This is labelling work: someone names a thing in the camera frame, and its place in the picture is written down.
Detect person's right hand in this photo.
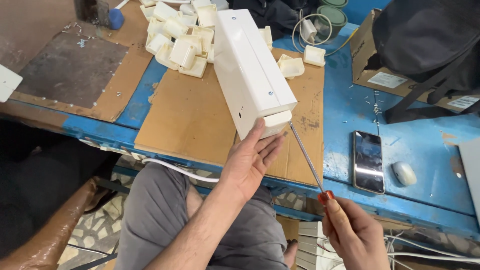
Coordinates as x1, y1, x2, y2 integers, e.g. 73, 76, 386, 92
321, 197, 391, 270

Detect person's left hand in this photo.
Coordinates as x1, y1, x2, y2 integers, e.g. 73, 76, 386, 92
218, 118, 286, 205

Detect white plastic end cap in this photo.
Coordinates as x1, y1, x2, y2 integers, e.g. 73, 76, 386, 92
303, 45, 326, 67
277, 53, 305, 80
262, 110, 293, 139
259, 25, 274, 51

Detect red handled screwdriver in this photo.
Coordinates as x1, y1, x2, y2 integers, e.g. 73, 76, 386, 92
288, 120, 335, 206

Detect long white metal housing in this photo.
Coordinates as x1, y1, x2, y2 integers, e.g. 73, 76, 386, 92
213, 8, 299, 141

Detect stack of white housings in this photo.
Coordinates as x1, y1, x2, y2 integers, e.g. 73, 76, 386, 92
295, 221, 346, 270

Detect brown cardboard sheet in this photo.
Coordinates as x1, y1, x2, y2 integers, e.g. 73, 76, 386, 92
134, 48, 325, 187

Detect black smartphone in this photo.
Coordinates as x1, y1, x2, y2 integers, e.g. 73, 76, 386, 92
352, 130, 386, 195

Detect white oval mouse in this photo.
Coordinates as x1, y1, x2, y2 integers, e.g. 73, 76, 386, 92
392, 161, 418, 187

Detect person's grey trousered legs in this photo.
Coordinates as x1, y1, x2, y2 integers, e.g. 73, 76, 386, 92
114, 163, 299, 270

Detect scattered small screws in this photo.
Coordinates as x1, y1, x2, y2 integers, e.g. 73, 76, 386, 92
349, 84, 387, 126
62, 22, 89, 49

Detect grey metal panel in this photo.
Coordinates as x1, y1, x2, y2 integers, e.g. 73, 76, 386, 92
458, 137, 480, 226

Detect pile of white plastic caps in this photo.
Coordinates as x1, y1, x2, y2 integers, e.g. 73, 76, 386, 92
139, 0, 230, 79

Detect black cloth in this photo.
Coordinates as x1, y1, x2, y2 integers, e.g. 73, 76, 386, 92
229, 0, 319, 40

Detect brown cardboard box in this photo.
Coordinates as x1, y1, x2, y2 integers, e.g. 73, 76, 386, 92
350, 8, 480, 113

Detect green tape roll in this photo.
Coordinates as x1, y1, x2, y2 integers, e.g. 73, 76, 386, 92
315, 5, 349, 40
320, 0, 349, 9

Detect blue headed mallet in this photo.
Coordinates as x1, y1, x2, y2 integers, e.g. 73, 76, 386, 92
108, 0, 130, 31

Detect cardboard sheet with dark plate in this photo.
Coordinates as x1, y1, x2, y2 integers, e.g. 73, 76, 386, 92
9, 0, 154, 122

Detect brown wrapped bench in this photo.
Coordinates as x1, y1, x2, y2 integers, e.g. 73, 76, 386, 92
0, 176, 100, 270

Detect black backpack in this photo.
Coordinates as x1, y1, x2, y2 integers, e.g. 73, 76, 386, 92
372, 0, 480, 124

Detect white flat plate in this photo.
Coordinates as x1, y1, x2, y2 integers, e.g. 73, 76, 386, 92
0, 64, 24, 103

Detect white power cable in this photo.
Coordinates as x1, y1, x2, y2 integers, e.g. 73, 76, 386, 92
142, 157, 220, 184

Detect bundle of white cables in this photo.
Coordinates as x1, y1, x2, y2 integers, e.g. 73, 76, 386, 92
382, 230, 480, 270

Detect white charger with cable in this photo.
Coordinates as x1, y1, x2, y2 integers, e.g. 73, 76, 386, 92
292, 9, 334, 54

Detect yellow cable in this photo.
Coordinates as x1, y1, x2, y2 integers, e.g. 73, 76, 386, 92
324, 27, 360, 57

